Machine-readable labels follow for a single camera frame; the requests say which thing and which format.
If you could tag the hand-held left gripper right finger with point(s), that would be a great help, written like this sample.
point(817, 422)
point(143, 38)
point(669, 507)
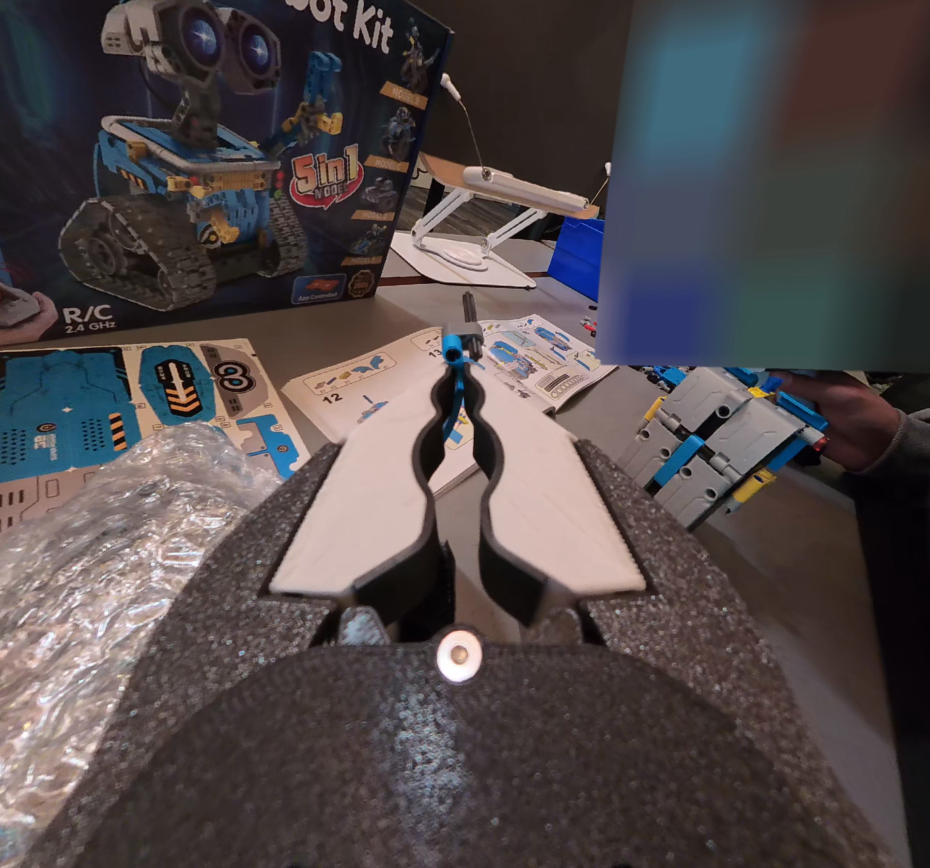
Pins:
point(567, 512)

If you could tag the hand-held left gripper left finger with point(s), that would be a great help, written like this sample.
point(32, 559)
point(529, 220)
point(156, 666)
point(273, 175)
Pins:
point(349, 512)

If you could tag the blue yellow toy brick model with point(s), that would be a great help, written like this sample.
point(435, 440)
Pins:
point(690, 461)

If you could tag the blue curved panel piece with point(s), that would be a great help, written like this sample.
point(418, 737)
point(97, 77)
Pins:
point(452, 348)

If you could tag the dark grey two-hole connector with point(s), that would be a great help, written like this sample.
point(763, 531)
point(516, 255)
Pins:
point(476, 336)

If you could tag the person's right forearm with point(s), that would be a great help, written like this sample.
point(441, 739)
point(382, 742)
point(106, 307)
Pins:
point(915, 446)

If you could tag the grey desk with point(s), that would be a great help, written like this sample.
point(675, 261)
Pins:
point(763, 592)

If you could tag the person's right hand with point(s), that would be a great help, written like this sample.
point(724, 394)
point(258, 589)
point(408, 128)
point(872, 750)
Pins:
point(857, 425)

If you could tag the white instruction booklet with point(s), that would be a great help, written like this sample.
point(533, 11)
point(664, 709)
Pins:
point(349, 388)

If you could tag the blue plastic bin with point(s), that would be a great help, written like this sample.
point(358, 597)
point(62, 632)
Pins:
point(574, 258)

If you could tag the clear plastic bag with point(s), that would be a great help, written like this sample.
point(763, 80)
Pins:
point(87, 592)

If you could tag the printed paper sheet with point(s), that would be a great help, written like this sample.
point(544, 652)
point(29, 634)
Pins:
point(72, 410)

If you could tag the dark blue toy kit box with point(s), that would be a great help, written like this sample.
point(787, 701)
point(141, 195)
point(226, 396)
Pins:
point(218, 228)

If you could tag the black flat board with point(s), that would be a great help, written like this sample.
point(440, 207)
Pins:
point(523, 47)

